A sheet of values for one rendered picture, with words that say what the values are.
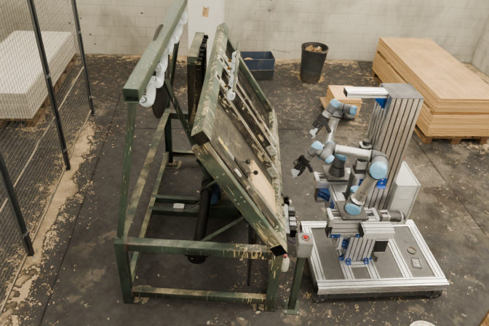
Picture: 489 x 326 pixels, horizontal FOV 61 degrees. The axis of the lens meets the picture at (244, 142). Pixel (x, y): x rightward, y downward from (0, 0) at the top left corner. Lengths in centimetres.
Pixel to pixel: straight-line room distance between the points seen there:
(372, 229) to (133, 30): 639
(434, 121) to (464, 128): 53
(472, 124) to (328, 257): 359
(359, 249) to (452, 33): 660
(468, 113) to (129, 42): 619
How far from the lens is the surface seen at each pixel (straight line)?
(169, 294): 398
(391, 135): 343
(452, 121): 683
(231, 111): 360
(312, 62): 779
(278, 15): 855
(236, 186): 297
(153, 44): 330
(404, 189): 376
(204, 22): 701
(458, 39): 1009
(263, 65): 775
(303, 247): 343
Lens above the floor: 339
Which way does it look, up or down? 34 degrees down
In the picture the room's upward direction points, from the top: 4 degrees clockwise
